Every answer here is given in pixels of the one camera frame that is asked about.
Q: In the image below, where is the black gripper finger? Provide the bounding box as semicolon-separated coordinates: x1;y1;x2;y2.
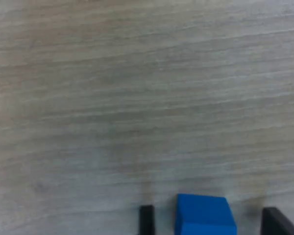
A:
260;207;294;235
139;205;155;235

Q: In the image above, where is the blue cube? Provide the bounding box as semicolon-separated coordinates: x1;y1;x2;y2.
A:
174;193;237;235

